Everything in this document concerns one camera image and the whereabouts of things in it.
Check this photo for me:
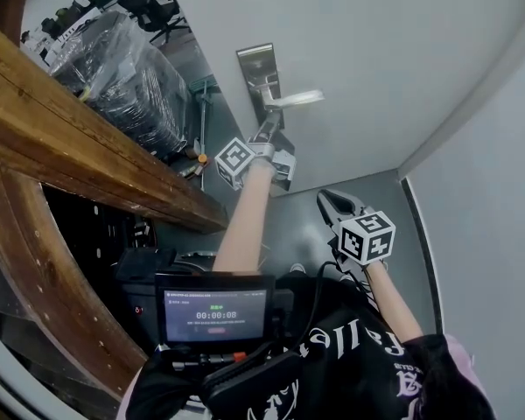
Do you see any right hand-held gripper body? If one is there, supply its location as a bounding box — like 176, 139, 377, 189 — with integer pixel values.
329, 205, 397, 280

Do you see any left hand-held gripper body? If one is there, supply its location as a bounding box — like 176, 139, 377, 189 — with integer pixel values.
213, 129, 298, 193

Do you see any white door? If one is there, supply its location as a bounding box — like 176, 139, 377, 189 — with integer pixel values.
150, 0, 525, 200

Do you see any person's right forearm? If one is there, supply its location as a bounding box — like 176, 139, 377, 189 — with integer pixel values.
364, 259, 424, 346

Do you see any person's left forearm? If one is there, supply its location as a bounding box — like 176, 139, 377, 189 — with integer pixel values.
211, 162, 276, 276

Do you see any steel door lock plate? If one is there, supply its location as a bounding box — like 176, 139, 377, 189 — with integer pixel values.
235, 41, 286, 131

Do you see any metal pole cleaning tool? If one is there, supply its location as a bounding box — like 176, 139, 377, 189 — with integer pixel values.
188, 75, 221, 188

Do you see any person's black printed shirt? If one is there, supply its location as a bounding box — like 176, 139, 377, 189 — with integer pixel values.
116, 272, 498, 420

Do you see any plastic wrapped pallet load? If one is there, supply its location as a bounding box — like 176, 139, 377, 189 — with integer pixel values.
48, 8, 190, 158

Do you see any black hard equipment case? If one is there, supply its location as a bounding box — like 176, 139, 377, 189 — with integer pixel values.
111, 246, 222, 349

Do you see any black office chair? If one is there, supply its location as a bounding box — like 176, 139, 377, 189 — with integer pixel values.
116, 0, 188, 44

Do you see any black padded pouch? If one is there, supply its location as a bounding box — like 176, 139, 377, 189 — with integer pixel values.
199, 348, 308, 407

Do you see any wide curved speckled wooden board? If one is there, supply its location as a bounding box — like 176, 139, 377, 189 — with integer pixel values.
0, 154, 151, 405

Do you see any silver door lever handle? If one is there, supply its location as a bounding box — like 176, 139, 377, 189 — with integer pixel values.
249, 82, 326, 108

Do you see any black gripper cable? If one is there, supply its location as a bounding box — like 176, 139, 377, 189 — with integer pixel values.
262, 259, 347, 358

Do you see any wooden stair stringer beam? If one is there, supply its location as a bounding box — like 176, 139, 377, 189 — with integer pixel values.
0, 13, 229, 236

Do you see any small recording monitor screen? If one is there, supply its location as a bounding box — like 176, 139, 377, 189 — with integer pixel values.
153, 272, 277, 350

